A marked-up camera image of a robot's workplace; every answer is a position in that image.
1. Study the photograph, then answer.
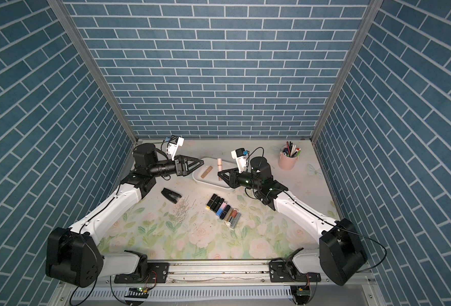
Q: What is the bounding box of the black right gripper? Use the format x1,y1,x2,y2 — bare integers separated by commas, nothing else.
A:
220,168,262,193

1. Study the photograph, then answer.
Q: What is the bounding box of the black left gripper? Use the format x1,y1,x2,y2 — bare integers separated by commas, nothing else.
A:
148,154,201,179

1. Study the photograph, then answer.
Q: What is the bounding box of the beige lip gloss tube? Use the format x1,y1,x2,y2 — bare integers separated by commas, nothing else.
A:
201,166,213,178

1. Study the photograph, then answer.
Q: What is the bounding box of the red lip gloss tube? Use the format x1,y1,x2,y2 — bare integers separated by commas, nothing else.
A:
228,209,238,226

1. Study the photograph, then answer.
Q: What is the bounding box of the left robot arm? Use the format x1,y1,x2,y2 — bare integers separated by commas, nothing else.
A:
45,143,204,288

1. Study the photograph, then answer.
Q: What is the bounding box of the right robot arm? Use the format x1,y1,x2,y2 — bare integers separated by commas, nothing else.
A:
218,157,367,286

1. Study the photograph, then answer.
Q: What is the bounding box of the white storage box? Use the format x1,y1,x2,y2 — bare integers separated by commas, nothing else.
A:
192,158,231,189

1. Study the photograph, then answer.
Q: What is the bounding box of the black round lipstick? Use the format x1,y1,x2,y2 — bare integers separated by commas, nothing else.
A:
220,205,231,220

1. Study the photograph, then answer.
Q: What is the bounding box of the black silver-band lipstick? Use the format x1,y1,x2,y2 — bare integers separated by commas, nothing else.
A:
210,196,222,213

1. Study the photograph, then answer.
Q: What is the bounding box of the gold lipstick tube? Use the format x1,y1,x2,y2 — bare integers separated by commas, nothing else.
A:
224,209,235,222

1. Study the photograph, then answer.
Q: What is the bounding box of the pink blue gradient lipstick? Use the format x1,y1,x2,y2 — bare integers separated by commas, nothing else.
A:
216,201,228,217

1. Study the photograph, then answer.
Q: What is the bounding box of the detached black gripper finger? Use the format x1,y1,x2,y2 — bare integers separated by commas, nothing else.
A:
161,188,182,204

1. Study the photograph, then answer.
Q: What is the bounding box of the pink metal pen bucket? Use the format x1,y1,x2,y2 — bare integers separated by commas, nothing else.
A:
278,152,299,171

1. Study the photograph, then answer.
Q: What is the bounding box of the left green circuit board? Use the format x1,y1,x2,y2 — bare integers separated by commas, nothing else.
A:
125,288,149,300

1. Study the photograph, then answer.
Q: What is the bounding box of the green circuit board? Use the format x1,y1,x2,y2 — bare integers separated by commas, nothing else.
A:
125,288,149,300
290,286,310,305

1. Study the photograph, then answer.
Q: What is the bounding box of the right green circuit board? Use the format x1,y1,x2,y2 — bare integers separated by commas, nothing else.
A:
290,286,310,305

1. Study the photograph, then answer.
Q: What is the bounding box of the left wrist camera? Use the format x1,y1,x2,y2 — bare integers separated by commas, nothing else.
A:
164,135,184,160

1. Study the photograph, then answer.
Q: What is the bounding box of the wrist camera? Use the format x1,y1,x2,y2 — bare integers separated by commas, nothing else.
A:
231,148,249,173
164,135,184,160

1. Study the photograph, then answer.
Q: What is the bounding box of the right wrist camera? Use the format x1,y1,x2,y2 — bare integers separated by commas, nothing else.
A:
231,148,249,173

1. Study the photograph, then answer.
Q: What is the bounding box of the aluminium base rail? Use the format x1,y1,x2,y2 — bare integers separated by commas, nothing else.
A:
49,260,385,305

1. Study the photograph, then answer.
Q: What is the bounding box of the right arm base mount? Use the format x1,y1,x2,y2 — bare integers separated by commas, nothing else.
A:
268,258,297,283

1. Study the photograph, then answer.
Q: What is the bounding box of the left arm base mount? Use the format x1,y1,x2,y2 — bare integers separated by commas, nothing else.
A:
114,262,170,284

